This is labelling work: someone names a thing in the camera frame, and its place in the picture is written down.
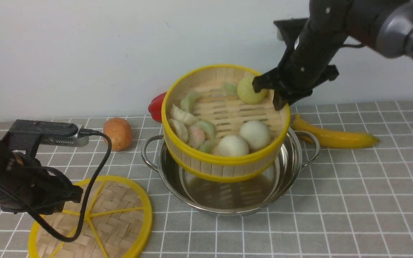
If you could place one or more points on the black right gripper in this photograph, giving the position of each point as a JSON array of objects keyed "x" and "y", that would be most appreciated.
[{"x": 305, "y": 64}]

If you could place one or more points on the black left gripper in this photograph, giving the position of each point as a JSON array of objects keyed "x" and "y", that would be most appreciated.
[{"x": 43, "y": 189}]

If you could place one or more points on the yellow bamboo steamer basket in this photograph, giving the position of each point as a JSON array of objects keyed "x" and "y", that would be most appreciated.
[{"x": 227, "y": 113}]

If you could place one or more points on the yellow woven steamer lid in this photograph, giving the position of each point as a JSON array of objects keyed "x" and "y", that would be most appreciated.
[{"x": 118, "y": 223}]

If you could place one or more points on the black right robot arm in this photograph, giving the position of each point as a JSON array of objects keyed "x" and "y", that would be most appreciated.
[{"x": 386, "y": 26}]

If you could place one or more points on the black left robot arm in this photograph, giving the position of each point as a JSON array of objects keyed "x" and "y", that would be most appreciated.
[{"x": 7, "y": 204}]

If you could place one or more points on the stainless steel pot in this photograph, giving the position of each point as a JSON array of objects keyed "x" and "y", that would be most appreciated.
[{"x": 243, "y": 198}]

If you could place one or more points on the green steamed bun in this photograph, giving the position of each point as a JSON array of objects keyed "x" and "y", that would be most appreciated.
[{"x": 246, "y": 93}]

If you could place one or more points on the small green dumpling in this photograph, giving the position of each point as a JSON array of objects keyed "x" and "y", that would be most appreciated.
[{"x": 230, "y": 88}]

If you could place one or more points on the white steamed bun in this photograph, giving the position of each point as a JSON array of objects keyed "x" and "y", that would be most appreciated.
[
  {"x": 233, "y": 146},
  {"x": 256, "y": 134}
]

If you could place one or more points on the yellow banana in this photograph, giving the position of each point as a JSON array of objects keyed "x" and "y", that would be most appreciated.
[{"x": 334, "y": 138}]

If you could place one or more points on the white steamed bun front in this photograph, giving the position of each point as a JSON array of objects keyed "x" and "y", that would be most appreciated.
[{"x": 233, "y": 146}]

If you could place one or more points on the green dumpling lower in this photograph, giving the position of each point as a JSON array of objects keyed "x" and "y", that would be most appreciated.
[{"x": 208, "y": 128}]

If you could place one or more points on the green dumpling upper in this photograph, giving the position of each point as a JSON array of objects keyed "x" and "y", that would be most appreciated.
[{"x": 188, "y": 101}]

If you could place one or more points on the pink green dumpling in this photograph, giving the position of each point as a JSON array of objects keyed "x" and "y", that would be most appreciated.
[{"x": 196, "y": 136}]

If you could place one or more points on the white dumpling upper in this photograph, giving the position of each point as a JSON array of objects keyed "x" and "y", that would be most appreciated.
[{"x": 183, "y": 116}]

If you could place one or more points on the white dumpling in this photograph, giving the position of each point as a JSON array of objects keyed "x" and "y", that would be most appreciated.
[
  {"x": 183, "y": 116},
  {"x": 180, "y": 130}
]

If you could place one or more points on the brown potato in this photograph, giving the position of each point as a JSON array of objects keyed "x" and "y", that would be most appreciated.
[{"x": 120, "y": 133}]

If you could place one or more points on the red bell pepper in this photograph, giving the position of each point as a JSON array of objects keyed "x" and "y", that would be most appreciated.
[{"x": 155, "y": 108}]

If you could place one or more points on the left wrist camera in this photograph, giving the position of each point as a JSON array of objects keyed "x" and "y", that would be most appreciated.
[{"x": 28, "y": 135}]

